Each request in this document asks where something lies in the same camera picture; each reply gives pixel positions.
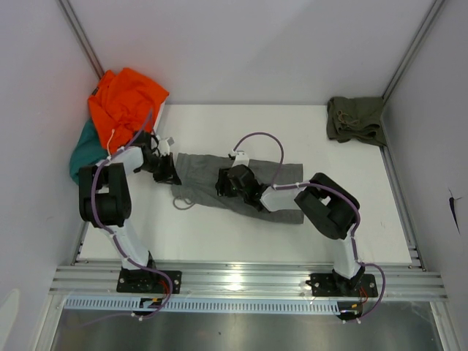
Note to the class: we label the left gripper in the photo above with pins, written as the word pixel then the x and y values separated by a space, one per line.
pixel 170 173

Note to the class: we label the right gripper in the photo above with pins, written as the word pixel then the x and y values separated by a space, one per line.
pixel 222 180

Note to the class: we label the grey shorts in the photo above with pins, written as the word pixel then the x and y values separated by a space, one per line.
pixel 199 174

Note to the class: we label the olive green shorts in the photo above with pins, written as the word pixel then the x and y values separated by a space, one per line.
pixel 355 119

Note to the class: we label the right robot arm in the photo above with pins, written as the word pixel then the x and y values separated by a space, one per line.
pixel 333 211

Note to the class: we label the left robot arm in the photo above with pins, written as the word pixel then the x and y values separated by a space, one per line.
pixel 105 199

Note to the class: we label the teal shorts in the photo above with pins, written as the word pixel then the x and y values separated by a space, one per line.
pixel 88 151

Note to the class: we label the orange shorts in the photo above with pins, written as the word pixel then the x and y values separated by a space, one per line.
pixel 122 104

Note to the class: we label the white plastic basket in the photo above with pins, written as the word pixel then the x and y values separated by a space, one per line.
pixel 159 116

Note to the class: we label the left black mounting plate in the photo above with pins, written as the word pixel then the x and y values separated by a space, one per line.
pixel 141 281

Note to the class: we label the black mounting plate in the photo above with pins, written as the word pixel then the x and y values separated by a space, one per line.
pixel 141 281
pixel 334 285

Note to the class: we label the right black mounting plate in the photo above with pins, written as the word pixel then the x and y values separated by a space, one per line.
pixel 334 285

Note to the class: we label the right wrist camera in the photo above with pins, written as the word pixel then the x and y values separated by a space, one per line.
pixel 239 158

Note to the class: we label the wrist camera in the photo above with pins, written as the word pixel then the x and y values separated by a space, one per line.
pixel 239 158
pixel 164 145

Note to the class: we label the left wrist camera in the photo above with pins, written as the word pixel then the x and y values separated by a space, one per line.
pixel 164 145

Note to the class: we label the slotted cable duct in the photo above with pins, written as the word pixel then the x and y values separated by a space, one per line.
pixel 204 305

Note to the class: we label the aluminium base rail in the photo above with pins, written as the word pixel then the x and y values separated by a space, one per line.
pixel 245 280

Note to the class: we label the left aluminium corner post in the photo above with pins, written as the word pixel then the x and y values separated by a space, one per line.
pixel 79 32

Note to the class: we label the aluminium corner post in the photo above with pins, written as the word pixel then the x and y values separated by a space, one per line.
pixel 79 32
pixel 415 44

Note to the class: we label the right aluminium corner post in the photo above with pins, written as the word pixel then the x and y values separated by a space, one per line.
pixel 415 44

